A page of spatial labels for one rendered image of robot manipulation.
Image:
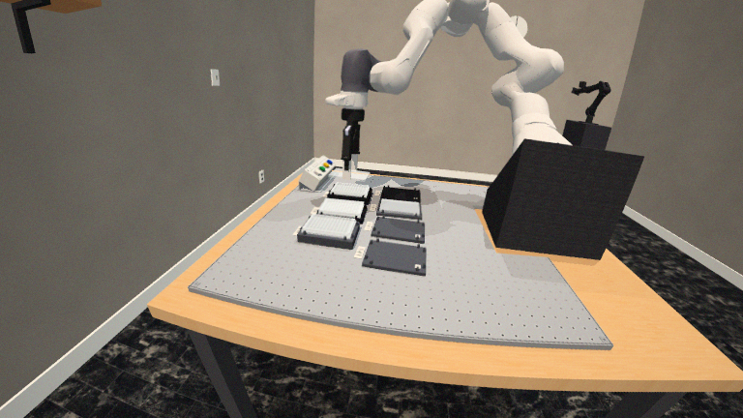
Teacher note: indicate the white button panel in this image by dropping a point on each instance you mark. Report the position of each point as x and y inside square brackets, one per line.
[315, 177]

